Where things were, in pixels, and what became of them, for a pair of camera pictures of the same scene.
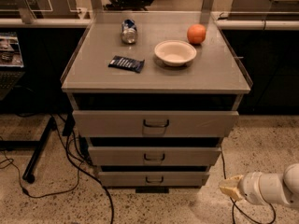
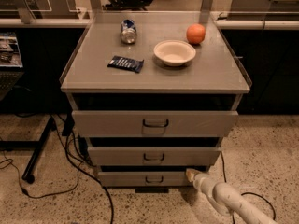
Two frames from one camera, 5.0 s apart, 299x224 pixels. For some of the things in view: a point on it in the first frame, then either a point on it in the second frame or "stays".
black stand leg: [38, 146] stays
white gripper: [248, 187] -> [198, 177]
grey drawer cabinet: [154, 94] stays
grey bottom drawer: [153, 178] stays
